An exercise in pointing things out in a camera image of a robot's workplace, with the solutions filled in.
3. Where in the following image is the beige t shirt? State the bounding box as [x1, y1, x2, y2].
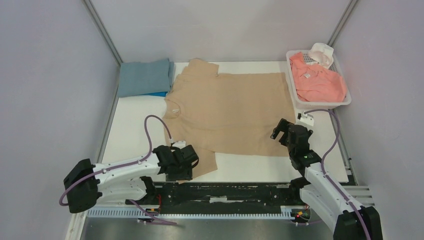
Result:
[162, 58, 295, 178]

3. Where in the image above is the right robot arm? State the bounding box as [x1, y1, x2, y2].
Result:
[270, 118, 383, 240]

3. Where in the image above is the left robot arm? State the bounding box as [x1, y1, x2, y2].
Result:
[59, 145, 199, 214]

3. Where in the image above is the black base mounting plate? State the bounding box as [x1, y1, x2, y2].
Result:
[136, 182, 306, 215]

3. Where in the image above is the pink t shirt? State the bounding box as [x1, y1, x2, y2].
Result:
[289, 52, 348, 103]

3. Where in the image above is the folded bright blue t shirt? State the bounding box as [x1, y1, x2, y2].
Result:
[146, 91, 168, 97]

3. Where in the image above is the white t shirt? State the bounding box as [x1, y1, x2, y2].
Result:
[308, 42, 334, 69]

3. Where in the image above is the folded grey-blue t shirt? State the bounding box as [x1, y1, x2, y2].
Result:
[117, 58, 174, 98]

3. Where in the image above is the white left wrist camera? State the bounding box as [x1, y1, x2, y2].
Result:
[171, 140, 187, 149]

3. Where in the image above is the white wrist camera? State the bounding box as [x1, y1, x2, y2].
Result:
[296, 112, 315, 128]
[171, 140, 187, 149]

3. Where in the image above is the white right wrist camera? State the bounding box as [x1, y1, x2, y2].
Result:
[296, 112, 315, 128]

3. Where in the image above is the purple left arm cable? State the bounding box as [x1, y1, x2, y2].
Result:
[58, 114, 178, 227]

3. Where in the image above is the white slotted cable duct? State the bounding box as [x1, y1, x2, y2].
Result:
[87, 206, 295, 221]

